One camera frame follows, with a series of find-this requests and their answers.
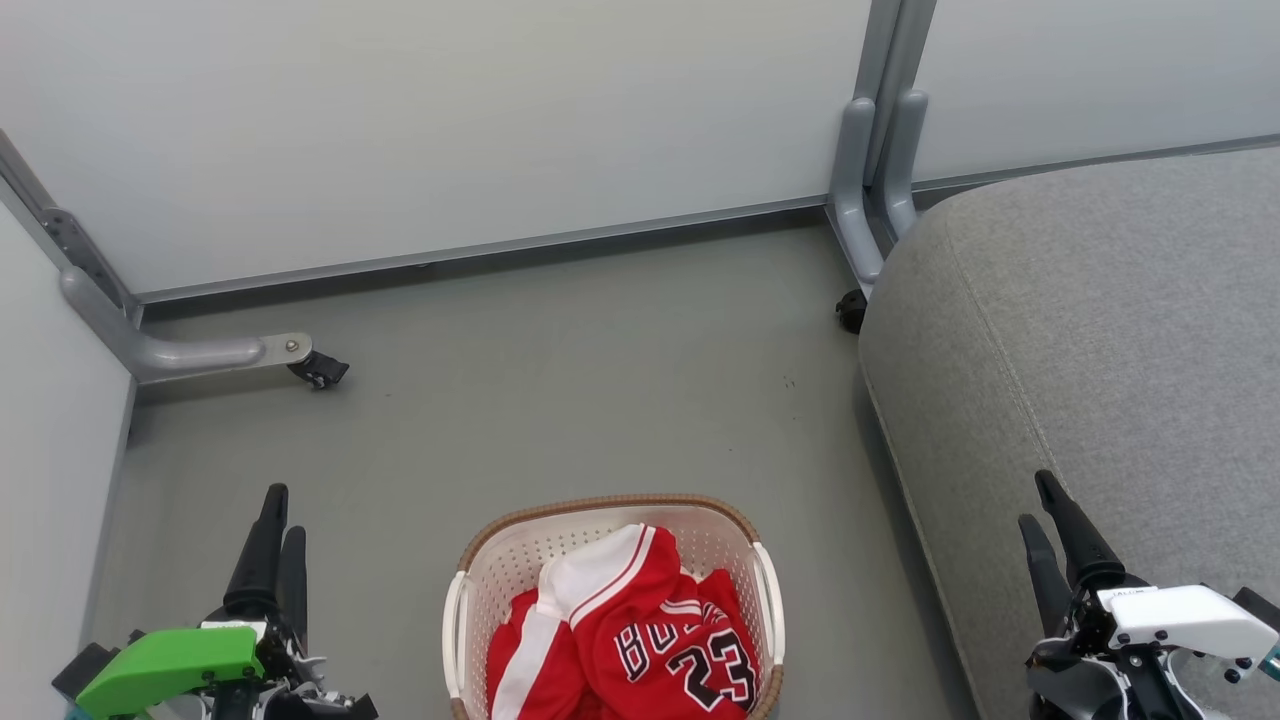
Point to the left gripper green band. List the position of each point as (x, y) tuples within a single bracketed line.
[(170, 665)]

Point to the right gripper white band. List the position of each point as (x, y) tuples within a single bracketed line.
[(1180, 615)]

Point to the red basketball jersey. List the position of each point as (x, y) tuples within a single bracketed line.
[(640, 640)]

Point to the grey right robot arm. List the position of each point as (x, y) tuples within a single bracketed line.
[(1075, 692)]

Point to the grey fabric sofa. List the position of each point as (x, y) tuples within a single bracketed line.
[(1090, 350)]

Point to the black caster wheel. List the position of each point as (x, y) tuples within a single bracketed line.
[(851, 312), (320, 370)]

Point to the white perforated laundry basket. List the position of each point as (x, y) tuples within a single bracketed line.
[(520, 565)]

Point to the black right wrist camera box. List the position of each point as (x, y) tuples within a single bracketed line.
[(1258, 605)]

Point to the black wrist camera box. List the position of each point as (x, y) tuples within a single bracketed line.
[(85, 672), (1258, 605)]

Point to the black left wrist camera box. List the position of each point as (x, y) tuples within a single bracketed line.
[(85, 672)]

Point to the grey partition foot with bracket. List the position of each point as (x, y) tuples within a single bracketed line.
[(170, 352)]

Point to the grey partition post with feet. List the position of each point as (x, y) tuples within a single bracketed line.
[(862, 180)]

